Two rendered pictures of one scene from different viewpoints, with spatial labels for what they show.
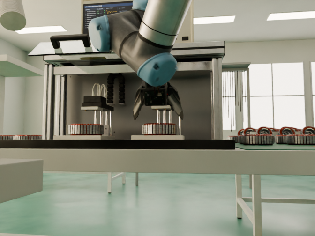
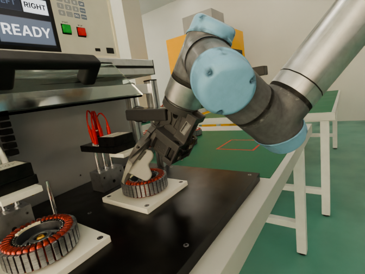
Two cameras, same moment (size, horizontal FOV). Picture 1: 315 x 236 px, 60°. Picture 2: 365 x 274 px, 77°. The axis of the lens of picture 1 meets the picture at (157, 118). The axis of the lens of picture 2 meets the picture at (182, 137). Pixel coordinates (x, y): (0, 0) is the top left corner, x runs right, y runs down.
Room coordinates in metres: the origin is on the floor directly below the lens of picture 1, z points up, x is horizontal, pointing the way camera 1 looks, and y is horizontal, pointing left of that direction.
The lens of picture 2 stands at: (0.51, 0.41, 1.01)
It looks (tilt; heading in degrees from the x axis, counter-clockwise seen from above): 11 degrees down; 299
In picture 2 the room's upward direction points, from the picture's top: 8 degrees counter-clockwise
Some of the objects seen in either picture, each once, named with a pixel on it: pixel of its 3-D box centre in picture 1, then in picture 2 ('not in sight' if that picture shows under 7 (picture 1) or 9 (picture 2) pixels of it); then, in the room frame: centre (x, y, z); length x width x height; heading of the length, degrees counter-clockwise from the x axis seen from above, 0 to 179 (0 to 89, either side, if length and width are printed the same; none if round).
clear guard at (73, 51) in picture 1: (90, 60); (3, 95); (0.90, 0.22, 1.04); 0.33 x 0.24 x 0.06; 172
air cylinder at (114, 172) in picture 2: not in sight; (107, 176); (1.01, -0.03, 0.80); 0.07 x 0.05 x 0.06; 82
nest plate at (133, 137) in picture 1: (159, 137); (146, 191); (0.86, -0.01, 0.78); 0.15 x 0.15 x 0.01; 82
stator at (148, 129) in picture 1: (159, 129); (144, 181); (0.86, -0.01, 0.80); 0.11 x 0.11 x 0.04
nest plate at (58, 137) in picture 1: (86, 137); (45, 253); (0.89, 0.23, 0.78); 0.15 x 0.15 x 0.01; 82
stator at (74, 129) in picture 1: (86, 129); (41, 240); (0.89, 0.23, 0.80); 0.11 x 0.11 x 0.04
